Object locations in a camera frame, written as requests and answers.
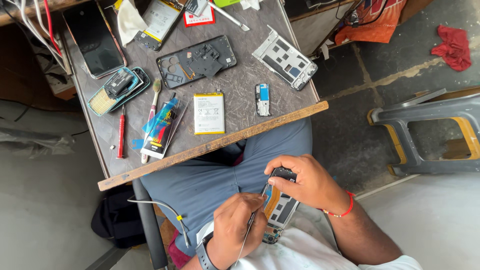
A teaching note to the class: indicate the person's left hand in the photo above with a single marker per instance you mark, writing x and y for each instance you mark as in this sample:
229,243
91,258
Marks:
230,225

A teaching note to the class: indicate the person's right hand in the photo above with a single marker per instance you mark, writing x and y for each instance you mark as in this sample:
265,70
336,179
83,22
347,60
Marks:
315,183

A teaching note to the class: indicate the metal tweezers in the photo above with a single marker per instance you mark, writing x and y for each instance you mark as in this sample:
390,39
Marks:
249,228

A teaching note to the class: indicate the black wrist watch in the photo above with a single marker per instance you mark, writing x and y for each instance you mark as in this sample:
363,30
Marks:
204,251

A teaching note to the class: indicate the person's grey trousers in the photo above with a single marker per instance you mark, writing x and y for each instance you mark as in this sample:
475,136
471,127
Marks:
210,180

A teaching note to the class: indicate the small phone circuit board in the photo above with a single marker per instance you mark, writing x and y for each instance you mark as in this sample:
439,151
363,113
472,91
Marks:
262,99

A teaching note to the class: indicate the grey plastic stool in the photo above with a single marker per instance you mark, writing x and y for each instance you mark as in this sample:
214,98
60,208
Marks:
397,123

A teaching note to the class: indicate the white yellow phone battery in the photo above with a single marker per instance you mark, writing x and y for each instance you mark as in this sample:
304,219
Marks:
209,114

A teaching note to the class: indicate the black bag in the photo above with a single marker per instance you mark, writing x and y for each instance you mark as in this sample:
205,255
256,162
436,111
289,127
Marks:
116,217

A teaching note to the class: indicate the glue tube in clear packet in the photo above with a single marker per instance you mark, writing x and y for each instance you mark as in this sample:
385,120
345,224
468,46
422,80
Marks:
161,129

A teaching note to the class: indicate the blue tape piece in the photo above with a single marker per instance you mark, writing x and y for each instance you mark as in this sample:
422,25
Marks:
137,144

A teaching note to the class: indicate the white pink toothbrush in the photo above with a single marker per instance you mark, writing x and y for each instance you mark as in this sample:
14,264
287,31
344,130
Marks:
152,112

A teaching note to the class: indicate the red screwdriver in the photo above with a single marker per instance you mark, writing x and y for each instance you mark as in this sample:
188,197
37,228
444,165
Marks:
121,131

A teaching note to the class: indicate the black phone back housing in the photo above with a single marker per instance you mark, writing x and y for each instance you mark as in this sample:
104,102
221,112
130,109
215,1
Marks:
195,62

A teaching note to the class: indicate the orange bag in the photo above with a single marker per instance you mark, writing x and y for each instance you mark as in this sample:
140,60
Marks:
375,26

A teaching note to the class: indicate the teal phone case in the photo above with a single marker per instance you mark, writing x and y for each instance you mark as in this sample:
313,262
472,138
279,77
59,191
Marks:
99,103

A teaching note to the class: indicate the small black battery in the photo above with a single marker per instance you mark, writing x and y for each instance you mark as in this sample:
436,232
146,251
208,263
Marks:
119,83

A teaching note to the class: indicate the metal spudger tool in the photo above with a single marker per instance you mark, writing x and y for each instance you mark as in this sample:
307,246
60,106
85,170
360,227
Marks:
228,15

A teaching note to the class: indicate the crumpled white tissue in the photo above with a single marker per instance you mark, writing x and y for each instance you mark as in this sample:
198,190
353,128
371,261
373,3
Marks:
250,3

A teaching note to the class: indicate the red cloth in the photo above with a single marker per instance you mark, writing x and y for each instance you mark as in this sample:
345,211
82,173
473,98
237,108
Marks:
452,47

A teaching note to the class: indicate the red and white card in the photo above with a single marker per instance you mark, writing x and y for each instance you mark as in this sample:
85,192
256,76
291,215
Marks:
200,18

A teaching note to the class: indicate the green plastic piece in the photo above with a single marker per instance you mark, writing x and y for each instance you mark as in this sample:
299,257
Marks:
225,2

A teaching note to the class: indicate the clear plastic sheet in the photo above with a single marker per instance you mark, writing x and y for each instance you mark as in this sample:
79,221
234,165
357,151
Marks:
33,140

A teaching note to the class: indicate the opened phone with white battery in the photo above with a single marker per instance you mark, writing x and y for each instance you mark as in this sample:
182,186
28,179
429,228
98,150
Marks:
159,22

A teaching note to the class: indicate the white cloth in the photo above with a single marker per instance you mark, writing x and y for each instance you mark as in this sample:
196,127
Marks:
129,20

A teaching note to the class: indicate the black smartphone with dark screen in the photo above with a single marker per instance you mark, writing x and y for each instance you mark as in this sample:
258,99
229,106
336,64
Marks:
93,39

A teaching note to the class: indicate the black chair frame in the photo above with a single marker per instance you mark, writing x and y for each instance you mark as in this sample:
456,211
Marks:
150,225

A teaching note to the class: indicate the silver phone middle frame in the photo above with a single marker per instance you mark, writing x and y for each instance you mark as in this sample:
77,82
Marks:
285,60

